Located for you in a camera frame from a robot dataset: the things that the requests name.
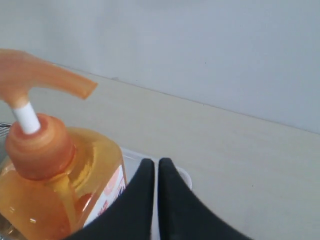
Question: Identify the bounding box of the orange pump soap bottle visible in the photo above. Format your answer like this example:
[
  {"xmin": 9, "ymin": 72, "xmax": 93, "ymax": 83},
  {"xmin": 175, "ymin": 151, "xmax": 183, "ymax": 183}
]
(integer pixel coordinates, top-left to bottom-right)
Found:
[{"xmin": 0, "ymin": 49, "xmax": 127, "ymax": 240}]

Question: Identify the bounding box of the white rectangular plastic tray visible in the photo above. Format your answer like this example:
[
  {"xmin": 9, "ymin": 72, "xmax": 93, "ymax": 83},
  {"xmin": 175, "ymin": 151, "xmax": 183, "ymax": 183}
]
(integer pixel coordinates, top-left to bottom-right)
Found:
[{"xmin": 119, "ymin": 146, "xmax": 194, "ymax": 240}]

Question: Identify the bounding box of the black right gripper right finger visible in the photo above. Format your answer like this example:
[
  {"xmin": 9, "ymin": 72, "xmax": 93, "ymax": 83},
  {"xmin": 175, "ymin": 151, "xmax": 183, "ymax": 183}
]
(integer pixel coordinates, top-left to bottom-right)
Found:
[{"xmin": 157, "ymin": 158, "xmax": 249, "ymax": 240}]

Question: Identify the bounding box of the steel mesh strainer basket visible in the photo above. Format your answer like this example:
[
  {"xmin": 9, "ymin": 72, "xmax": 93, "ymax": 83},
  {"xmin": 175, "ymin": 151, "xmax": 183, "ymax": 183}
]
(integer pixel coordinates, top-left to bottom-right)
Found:
[{"xmin": 0, "ymin": 122, "xmax": 12, "ymax": 163}]

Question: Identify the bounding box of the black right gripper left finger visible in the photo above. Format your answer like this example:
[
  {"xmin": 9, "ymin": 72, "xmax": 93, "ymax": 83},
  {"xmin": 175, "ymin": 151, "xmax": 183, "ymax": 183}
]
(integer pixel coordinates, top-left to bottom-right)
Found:
[{"xmin": 66, "ymin": 158, "xmax": 155, "ymax": 240}]

